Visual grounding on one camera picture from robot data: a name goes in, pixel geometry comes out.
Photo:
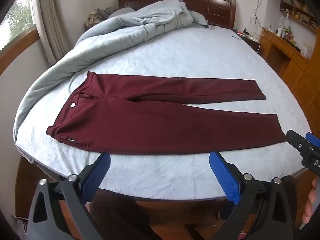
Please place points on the grey quilt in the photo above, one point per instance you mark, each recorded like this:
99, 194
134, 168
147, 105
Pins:
107, 38

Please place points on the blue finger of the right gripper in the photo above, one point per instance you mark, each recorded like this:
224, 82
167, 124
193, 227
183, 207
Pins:
297, 141
313, 139

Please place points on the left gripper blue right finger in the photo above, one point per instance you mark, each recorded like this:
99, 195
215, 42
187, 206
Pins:
227, 181

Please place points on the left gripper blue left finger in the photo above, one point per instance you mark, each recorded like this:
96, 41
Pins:
92, 176

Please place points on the camouflage pillow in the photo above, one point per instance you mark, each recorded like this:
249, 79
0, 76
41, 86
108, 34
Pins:
97, 16

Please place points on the wooden framed window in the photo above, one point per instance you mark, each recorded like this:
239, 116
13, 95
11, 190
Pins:
18, 32

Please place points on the beige curtain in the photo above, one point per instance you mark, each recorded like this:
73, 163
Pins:
50, 23

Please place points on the person's right hand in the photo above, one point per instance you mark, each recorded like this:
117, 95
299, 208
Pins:
308, 211

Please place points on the maroon pants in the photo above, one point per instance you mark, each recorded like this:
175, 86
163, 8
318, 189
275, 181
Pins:
129, 114

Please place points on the dark wooden headboard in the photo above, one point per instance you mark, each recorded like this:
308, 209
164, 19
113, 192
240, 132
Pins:
217, 12

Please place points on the wooden cabinet with shelves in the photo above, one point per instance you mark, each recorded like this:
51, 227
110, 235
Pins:
290, 45

